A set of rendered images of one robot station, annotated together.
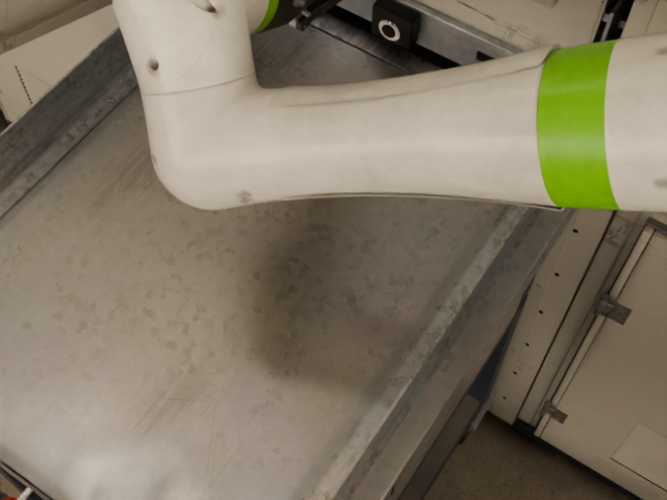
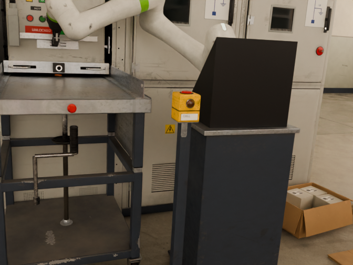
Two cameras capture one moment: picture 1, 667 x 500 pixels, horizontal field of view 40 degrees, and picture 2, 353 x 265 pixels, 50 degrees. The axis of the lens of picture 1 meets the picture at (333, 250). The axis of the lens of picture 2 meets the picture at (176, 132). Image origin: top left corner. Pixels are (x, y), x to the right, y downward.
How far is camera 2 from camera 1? 1.62 m
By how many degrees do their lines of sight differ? 60
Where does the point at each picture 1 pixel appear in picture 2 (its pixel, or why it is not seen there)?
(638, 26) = (114, 37)
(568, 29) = (98, 51)
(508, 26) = (85, 58)
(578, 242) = not seen: hidden behind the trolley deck
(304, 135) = (99, 8)
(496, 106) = not seen: outside the picture
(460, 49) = (75, 68)
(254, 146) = (90, 13)
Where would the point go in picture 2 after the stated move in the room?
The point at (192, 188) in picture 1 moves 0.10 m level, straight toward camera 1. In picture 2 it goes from (81, 24) to (102, 26)
